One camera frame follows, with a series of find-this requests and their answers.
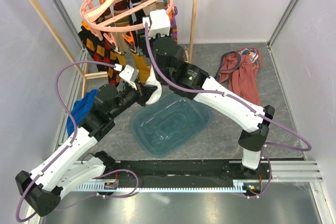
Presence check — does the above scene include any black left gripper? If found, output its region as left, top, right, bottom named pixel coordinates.
left=109, top=79, right=158, bottom=119

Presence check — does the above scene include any mustard yellow sock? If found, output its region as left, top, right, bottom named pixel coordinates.
left=125, top=32, right=152, bottom=83
left=115, top=33, right=128, bottom=66

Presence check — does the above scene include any argyle black red sock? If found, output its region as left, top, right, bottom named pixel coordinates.
left=78, top=25, right=125, bottom=87

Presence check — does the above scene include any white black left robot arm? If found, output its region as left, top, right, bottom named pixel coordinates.
left=15, top=81, right=162, bottom=217

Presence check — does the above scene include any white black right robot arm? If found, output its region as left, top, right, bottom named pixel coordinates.
left=171, top=77, right=269, bottom=179

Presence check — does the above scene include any pink round clip hanger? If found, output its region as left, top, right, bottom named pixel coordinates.
left=80, top=0, right=174, bottom=35

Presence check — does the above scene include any purple striped sock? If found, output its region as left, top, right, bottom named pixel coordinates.
left=169, top=6, right=178, bottom=43

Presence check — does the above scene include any black white striped sock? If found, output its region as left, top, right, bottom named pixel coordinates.
left=128, top=0, right=145, bottom=25

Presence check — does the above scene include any blue translucent plastic basin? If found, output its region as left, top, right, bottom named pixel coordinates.
left=130, top=91, right=212, bottom=157

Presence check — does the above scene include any blue cloth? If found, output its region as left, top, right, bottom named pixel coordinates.
left=71, top=89, right=98, bottom=125

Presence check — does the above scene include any brown striped sock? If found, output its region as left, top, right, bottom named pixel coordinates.
left=97, top=0, right=130, bottom=27

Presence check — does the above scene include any red garment pile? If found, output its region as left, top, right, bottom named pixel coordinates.
left=215, top=48, right=263, bottom=106

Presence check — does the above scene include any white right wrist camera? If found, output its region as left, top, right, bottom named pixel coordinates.
left=142, top=9, right=171, bottom=38

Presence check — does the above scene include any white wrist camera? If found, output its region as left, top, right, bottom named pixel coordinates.
left=142, top=9, right=171, bottom=38
left=114, top=64, right=139, bottom=90

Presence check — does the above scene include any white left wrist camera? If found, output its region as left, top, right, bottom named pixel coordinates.
left=114, top=64, right=139, bottom=90

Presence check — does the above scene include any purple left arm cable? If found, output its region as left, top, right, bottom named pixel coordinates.
left=15, top=60, right=118, bottom=222

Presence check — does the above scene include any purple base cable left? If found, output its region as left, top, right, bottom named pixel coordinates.
left=57, top=169, right=139, bottom=210

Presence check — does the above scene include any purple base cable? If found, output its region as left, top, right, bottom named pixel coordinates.
left=233, top=155, right=274, bottom=200
left=57, top=169, right=139, bottom=210

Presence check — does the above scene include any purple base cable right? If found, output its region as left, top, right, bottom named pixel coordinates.
left=233, top=155, right=274, bottom=200

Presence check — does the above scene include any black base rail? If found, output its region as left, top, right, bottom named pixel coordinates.
left=106, top=159, right=269, bottom=189

